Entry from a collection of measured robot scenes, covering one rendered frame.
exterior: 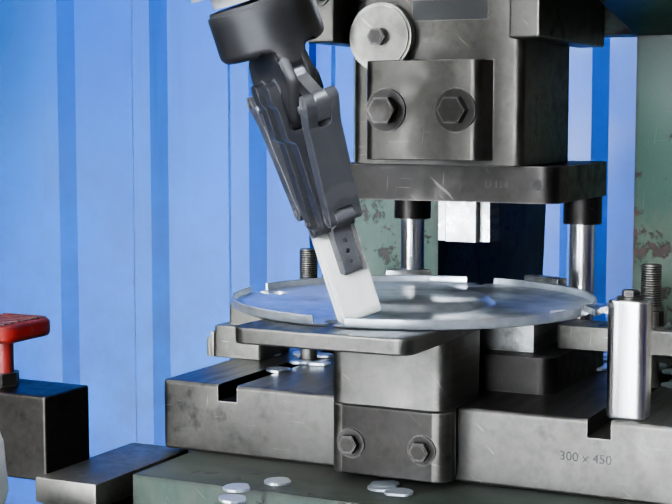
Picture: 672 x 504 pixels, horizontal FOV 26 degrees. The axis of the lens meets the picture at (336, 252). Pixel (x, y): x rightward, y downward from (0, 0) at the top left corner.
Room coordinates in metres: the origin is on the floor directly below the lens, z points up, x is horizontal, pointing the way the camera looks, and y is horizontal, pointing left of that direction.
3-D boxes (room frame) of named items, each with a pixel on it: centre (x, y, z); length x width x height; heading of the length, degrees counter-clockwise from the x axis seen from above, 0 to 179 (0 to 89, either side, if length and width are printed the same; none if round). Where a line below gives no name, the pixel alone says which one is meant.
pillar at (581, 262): (1.29, -0.22, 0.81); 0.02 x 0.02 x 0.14
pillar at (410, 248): (1.36, -0.07, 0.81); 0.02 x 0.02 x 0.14
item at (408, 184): (1.28, -0.12, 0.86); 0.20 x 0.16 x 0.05; 64
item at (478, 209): (1.26, -0.11, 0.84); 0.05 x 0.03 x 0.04; 64
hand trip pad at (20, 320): (1.21, 0.28, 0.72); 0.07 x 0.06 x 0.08; 154
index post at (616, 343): (1.08, -0.22, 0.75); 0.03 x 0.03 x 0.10; 64
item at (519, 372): (1.28, -0.12, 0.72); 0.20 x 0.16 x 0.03; 64
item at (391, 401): (1.11, -0.04, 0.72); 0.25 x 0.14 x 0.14; 154
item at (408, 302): (1.16, -0.06, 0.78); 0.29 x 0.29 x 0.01
